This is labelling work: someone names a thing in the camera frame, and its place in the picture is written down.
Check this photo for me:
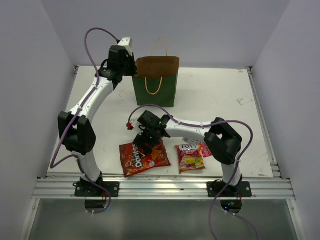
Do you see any red Doritos bag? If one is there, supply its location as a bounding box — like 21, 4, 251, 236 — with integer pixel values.
119, 140, 171, 178

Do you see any green paper bag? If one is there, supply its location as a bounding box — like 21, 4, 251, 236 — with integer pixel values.
132, 37, 180, 108

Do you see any Fox's fruits candy bag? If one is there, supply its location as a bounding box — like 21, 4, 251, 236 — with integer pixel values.
175, 144, 206, 174

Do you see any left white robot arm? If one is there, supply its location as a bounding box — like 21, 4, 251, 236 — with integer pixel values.
58, 37, 137, 197

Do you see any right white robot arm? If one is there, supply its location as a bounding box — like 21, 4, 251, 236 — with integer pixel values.
129, 110, 243, 197

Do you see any small pink candy bag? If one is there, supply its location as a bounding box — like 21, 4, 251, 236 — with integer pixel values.
199, 142, 212, 158

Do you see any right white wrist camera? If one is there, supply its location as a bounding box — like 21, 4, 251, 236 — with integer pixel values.
126, 119, 140, 131

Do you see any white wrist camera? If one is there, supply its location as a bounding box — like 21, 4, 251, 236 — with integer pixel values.
117, 37, 132, 56
126, 119, 140, 131

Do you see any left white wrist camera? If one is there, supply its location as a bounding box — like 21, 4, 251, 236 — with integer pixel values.
117, 37, 132, 56

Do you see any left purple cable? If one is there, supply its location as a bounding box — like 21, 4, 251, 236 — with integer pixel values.
49, 27, 122, 215

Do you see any purple cable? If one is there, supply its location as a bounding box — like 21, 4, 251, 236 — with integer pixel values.
49, 27, 122, 215
128, 104, 261, 240

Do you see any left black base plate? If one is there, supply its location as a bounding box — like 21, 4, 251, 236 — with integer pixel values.
72, 179, 120, 197

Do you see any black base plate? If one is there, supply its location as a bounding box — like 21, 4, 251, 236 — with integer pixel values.
206, 180, 253, 198
72, 179, 120, 197

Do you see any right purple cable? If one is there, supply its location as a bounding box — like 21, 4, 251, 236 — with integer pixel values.
128, 104, 261, 240

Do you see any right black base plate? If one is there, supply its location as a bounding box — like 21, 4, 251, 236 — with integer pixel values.
206, 180, 253, 198

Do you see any aluminium frame rail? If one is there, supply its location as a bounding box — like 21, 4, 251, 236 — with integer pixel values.
32, 174, 295, 200

